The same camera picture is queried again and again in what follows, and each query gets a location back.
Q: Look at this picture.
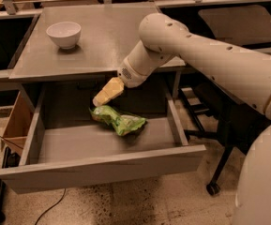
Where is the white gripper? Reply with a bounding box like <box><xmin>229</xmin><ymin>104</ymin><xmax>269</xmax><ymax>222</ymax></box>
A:
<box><xmin>93</xmin><ymin>41</ymin><xmax>173</xmax><ymax>107</ymax></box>

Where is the green rice chip bag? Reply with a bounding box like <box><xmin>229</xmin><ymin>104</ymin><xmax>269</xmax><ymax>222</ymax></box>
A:
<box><xmin>90</xmin><ymin>105</ymin><xmax>146</xmax><ymax>136</ymax></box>

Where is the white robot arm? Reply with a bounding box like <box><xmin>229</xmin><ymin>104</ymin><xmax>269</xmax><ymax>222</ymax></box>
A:
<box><xmin>93</xmin><ymin>13</ymin><xmax>271</xmax><ymax>225</ymax></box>

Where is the grey cabinet with top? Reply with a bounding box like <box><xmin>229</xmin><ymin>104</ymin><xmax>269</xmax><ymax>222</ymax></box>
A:
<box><xmin>8</xmin><ymin>2</ymin><xmax>186</xmax><ymax>101</ymax></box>

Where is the grey open top drawer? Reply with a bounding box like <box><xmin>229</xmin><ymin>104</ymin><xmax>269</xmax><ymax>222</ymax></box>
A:
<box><xmin>0</xmin><ymin>82</ymin><xmax>205</xmax><ymax>193</ymax></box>

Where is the white ceramic bowl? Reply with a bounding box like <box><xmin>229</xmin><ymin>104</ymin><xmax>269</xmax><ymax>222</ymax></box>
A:
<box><xmin>46</xmin><ymin>22</ymin><xmax>82</xmax><ymax>49</ymax></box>

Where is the brown cardboard box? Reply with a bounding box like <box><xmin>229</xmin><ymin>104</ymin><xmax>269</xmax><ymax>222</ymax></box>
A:
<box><xmin>3</xmin><ymin>94</ymin><xmax>34</xmax><ymax>156</ymax></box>

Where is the black office chair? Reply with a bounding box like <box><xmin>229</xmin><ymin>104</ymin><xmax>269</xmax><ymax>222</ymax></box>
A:
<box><xmin>179</xmin><ymin>5</ymin><xmax>271</xmax><ymax>196</ymax></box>

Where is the black floor cable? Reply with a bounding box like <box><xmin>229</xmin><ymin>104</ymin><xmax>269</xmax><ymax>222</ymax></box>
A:
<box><xmin>34</xmin><ymin>187</ymin><xmax>68</xmax><ymax>225</ymax></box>

